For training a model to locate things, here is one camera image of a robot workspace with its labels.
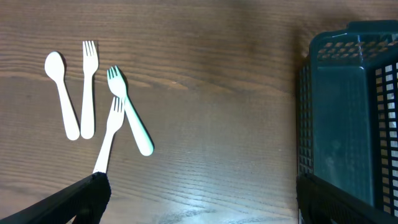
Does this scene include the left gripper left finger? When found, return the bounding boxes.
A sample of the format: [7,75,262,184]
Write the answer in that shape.
[1,172,111,224]

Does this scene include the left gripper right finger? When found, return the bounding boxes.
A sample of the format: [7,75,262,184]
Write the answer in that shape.
[296,174,397,224]

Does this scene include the dark green plastic basket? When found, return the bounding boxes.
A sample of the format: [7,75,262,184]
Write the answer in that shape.
[296,20,397,217]

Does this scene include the white fork straight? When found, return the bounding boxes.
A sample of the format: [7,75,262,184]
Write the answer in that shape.
[80,40,99,139]

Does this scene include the white spoon on left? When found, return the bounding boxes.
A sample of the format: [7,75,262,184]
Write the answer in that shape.
[44,51,80,141]

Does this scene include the white fork thin handle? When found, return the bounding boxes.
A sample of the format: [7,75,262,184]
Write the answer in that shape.
[93,96,125,173]

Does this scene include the white fork thick handle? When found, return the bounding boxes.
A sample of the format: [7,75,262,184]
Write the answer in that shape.
[107,65,154,156]

